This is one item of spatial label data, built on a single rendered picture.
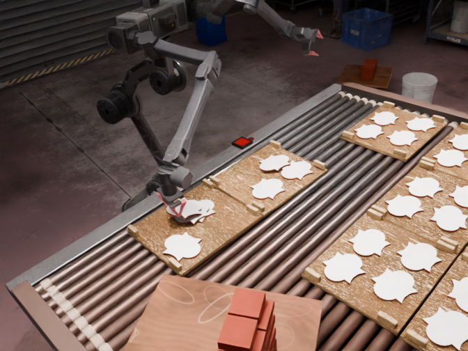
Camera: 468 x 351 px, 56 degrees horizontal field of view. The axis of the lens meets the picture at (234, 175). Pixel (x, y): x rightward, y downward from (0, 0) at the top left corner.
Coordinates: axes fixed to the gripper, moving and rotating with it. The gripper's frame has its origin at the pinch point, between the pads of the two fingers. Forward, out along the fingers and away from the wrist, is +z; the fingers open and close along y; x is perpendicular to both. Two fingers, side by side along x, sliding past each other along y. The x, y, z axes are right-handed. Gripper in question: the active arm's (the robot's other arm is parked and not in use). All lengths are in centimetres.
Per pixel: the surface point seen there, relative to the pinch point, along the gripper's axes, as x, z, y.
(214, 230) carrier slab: -8.6, 6.3, -14.1
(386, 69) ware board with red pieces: -333, 96, 148
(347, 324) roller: -16, 7, -74
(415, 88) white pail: -275, 71, 75
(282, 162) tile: -56, 5, 0
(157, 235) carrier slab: 9.9, 6.2, -1.8
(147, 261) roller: 18.4, 7.8, -9.9
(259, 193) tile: -35.2, 5.7, -9.1
